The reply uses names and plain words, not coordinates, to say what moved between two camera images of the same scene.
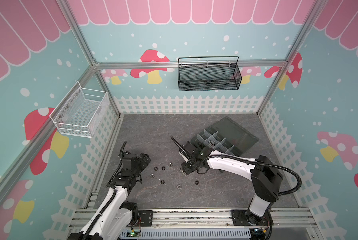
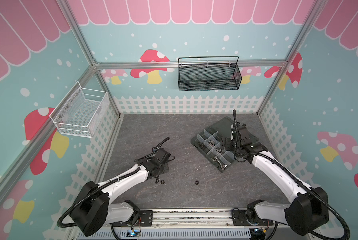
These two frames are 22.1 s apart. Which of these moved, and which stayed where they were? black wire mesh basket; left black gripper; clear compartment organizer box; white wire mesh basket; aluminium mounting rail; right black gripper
Moved: left black gripper; right black gripper
Stayed: white wire mesh basket; clear compartment organizer box; aluminium mounting rail; black wire mesh basket
